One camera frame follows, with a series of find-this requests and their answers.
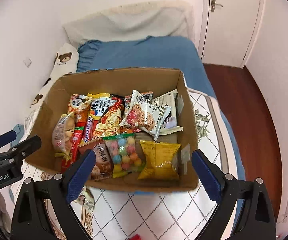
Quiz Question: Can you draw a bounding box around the white pillow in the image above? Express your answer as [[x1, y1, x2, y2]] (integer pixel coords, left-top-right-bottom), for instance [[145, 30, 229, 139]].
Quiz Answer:
[[63, 1, 195, 48]]

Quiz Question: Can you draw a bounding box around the metal door handle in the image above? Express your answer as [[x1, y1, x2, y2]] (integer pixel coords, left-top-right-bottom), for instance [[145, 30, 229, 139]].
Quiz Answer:
[[210, 0, 223, 12]]

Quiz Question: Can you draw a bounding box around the blue bed sheet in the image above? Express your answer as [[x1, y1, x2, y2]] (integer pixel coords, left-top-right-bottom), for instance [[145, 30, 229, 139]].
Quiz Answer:
[[7, 35, 246, 228]]

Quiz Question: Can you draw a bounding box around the red white snack packet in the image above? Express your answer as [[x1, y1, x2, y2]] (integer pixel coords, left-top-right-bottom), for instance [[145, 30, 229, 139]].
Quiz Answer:
[[129, 234, 142, 240]]

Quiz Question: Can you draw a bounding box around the cream chocolate biscuit packet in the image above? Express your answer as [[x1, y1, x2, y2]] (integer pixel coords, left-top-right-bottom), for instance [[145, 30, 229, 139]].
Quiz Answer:
[[152, 89, 183, 135]]

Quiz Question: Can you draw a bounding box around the yellow snack packet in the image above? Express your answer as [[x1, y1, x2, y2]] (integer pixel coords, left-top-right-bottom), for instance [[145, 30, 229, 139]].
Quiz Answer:
[[138, 140, 181, 180]]

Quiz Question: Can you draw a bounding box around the brown snack bar packet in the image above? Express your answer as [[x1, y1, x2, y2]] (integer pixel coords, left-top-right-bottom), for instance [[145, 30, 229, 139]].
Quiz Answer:
[[78, 138, 113, 181]]

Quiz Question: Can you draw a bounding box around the white door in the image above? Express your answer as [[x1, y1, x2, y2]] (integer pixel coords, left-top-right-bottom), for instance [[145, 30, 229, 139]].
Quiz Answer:
[[198, 0, 263, 68]]

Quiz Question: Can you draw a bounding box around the white patterned tablecloth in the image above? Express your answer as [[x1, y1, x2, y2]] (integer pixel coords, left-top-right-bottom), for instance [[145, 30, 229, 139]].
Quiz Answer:
[[8, 89, 240, 240]]

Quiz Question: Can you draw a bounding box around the cranberry oat cookie packet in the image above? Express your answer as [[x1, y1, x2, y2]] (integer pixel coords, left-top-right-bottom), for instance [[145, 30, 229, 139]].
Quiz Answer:
[[120, 90, 171, 141]]

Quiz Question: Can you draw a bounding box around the blue green milk carton box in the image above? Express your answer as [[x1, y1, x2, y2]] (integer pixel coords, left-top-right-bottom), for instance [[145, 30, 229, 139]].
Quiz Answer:
[[26, 67, 198, 192]]

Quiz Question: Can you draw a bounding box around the colourful candy balls bag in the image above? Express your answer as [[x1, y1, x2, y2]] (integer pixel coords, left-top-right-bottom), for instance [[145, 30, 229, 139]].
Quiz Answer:
[[103, 133, 145, 178]]

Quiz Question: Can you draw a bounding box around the bear print pillow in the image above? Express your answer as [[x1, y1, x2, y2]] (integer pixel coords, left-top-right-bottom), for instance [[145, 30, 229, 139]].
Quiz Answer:
[[30, 43, 79, 110]]

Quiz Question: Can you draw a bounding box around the clear yellow biscuit packet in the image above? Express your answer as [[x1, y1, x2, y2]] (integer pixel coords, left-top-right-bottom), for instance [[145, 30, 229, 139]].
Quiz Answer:
[[52, 112, 75, 155]]

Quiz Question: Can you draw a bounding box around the black orange noodle packet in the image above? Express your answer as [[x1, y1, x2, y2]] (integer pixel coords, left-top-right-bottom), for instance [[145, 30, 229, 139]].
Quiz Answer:
[[80, 93, 124, 144]]

